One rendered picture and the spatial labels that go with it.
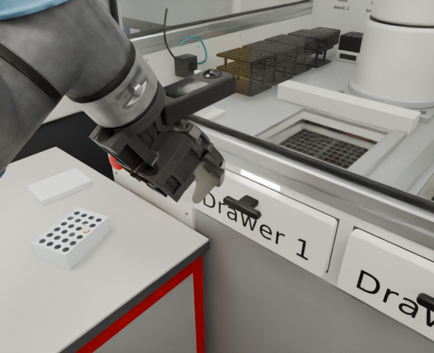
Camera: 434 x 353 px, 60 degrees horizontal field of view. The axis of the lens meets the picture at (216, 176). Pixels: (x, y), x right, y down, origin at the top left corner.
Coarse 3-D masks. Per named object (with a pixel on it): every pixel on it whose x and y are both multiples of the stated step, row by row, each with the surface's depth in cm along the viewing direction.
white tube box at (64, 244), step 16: (80, 208) 80; (64, 224) 77; (80, 224) 76; (96, 224) 76; (48, 240) 72; (64, 240) 72; (80, 240) 72; (96, 240) 76; (48, 256) 71; (64, 256) 68; (80, 256) 72
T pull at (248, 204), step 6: (228, 198) 63; (240, 198) 64; (246, 198) 63; (252, 198) 63; (228, 204) 63; (234, 204) 62; (240, 204) 62; (246, 204) 62; (252, 204) 62; (258, 204) 64; (240, 210) 62; (246, 210) 61; (252, 210) 61; (252, 216) 60; (258, 216) 60
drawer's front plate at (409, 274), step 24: (360, 240) 53; (360, 264) 54; (384, 264) 52; (408, 264) 49; (432, 264) 48; (384, 288) 53; (408, 288) 51; (432, 288) 48; (432, 312) 50; (432, 336) 51
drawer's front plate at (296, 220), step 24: (216, 192) 70; (240, 192) 65; (264, 192) 62; (216, 216) 73; (240, 216) 68; (264, 216) 64; (288, 216) 60; (312, 216) 57; (264, 240) 66; (288, 240) 62; (312, 240) 59; (312, 264) 61
